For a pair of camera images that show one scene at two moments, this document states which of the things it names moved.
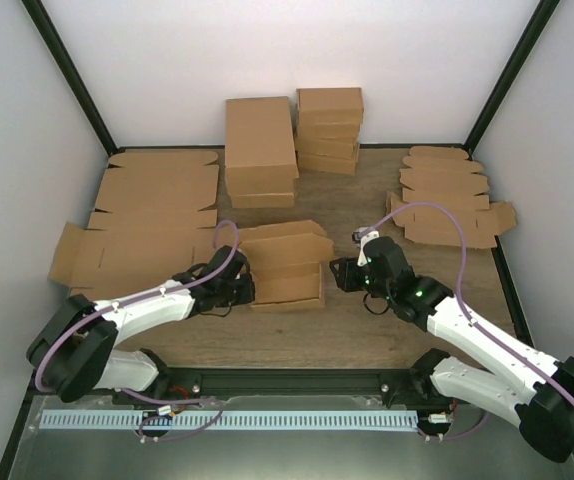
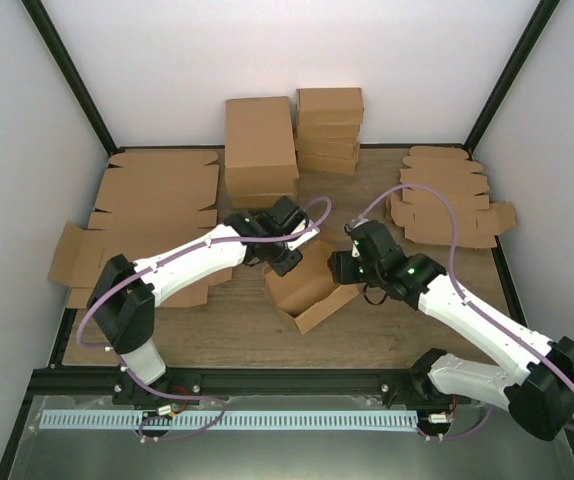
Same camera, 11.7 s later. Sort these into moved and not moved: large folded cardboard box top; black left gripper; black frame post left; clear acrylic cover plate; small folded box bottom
Moved: black left gripper
Not moved: black frame post left; large folded cardboard box top; small folded box bottom; clear acrylic cover plate
